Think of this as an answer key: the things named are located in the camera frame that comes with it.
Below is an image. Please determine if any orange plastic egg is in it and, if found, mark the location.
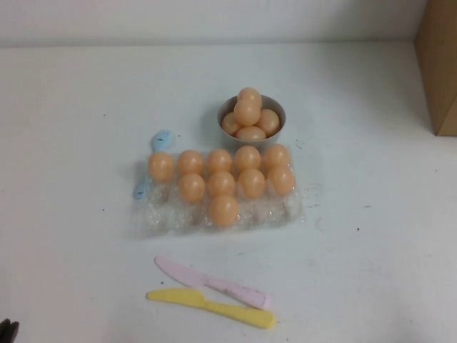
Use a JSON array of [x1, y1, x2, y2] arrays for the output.
[[147, 151, 175, 183], [266, 164, 297, 197], [209, 194, 240, 227], [221, 111, 241, 136], [233, 99, 262, 127], [256, 109, 281, 135], [237, 168, 267, 199], [177, 149, 204, 176], [237, 86, 263, 108], [235, 125, 267, 141], [206, 148, 233, 174], [234, 145, 263, 172], [263, 143, 292, 169], [207, 170, 236, 197], [177, 172, 206, 204]]

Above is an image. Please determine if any clear plastic egg tray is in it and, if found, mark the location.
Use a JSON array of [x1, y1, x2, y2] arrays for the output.
[[127, 144, 308, 241]]

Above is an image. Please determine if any brown cardboard box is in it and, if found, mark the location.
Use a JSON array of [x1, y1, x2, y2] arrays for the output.
[[413, 0, 457, 137]]

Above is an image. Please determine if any yellow plastic knife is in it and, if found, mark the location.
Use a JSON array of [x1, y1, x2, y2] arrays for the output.
[[145, 287, 278, 330]]

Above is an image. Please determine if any pink plastic knife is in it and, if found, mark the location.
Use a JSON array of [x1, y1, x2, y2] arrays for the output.
[[154, 255, 274, 310]]

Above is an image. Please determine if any light blue plastic fork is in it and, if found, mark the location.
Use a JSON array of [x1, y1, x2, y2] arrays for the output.
[[133, 129, 177, 200]]

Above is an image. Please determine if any grey round bowl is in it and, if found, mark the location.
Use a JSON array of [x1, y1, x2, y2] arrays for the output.
[[217, 94, 288, 152]]

